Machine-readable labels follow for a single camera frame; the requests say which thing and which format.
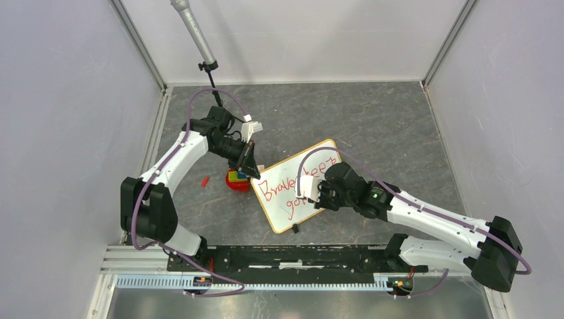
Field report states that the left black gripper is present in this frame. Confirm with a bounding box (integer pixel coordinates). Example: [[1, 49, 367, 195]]
[[210, 137, 260, 180]]

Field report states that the yellow framed whiteboard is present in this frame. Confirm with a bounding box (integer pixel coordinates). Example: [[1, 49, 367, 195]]
[[251, 139, 341, 234]]

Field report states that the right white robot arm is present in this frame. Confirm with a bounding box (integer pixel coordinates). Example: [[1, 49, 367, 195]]
[[296, 162, 530, 292]]

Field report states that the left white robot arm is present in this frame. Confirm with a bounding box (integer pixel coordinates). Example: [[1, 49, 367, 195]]
[[120, 106, 263, 271]]

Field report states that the green toy brick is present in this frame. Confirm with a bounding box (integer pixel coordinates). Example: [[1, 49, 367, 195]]
[[227, 171, 239, 182]]

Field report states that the red toy plate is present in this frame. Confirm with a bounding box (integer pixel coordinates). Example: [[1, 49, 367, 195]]
[[225, 169, 250, 192]]

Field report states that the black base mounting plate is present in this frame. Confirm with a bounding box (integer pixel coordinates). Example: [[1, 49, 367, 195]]
[[195, 245, 428, 284]]

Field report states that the silver microphone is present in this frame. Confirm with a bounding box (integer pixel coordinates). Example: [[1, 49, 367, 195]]
[[170, 0, 217, 64]]

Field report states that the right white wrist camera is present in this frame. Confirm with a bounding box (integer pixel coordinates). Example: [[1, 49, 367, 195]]
[[295, 175, 323, 203]]

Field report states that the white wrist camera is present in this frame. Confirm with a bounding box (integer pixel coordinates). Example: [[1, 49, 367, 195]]
[[240, 114, 263, 142], [295, 175, 323, 203]]

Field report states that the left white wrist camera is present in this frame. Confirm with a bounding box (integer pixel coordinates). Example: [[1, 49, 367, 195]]
[[240, 114, 263, 142]]

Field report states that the slotted cable duct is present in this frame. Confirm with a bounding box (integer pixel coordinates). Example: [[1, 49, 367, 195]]
[[116, 274, 392, 292]]

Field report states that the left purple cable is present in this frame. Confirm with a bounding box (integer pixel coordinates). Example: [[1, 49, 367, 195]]
[[131, 88, 253, 299]]

